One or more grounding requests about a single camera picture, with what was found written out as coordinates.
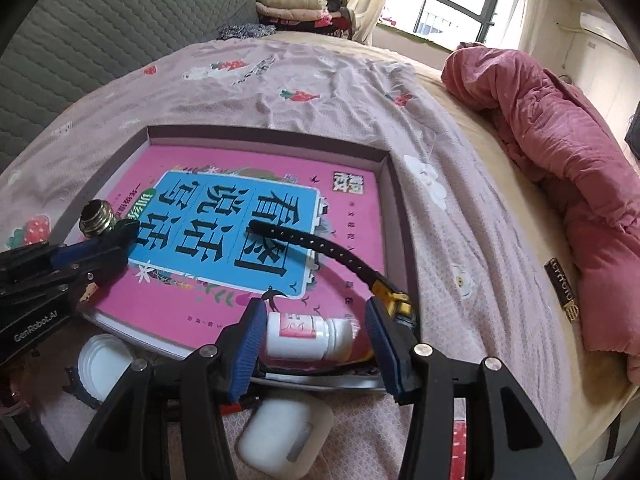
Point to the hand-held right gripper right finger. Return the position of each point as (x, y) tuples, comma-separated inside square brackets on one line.
[(385, 355)]

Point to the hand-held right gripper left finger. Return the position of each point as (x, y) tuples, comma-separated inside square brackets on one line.
[(247, 350)]

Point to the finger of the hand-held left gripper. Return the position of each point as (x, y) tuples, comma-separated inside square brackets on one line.
[(75, 255), (112, 255)]

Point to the brass lamp socket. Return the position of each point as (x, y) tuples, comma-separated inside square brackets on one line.
[(97, 220)]

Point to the white pill bottle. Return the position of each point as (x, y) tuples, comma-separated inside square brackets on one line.
[(300, 340)]

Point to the white jar lid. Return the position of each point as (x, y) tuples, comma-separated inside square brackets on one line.
[(102, 365)]

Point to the white earbuds case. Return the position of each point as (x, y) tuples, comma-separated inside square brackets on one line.
[(280, 435)]

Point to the yellow and black wristwatch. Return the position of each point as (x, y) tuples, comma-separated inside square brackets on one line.
[(320, 247)]

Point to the grey cardboard box tray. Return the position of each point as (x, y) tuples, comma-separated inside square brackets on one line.
[(275, 140)]

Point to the pink book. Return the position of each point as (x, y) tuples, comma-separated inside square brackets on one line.
[(165, 305)]

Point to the beige bed sheet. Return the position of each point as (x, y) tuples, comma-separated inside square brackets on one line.
[(515, 195)]

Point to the grey quilted headboard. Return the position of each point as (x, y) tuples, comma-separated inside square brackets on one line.
[(100, 25)]

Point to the strawberry printed blanket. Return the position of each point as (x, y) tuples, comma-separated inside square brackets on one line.
[(300, 90)]

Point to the dark floral cloth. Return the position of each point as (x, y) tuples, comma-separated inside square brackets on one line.
[(245, 31)]

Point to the pink quilt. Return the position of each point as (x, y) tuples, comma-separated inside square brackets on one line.
[(550, 135)]

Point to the stack of folded clothes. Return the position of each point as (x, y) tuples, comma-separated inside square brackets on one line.
[(290, 5)]

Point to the white air conditioner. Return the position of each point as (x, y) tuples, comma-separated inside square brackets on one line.
[(600, 27)]

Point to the black wall television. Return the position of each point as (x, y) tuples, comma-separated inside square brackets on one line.
[(634, 135)]

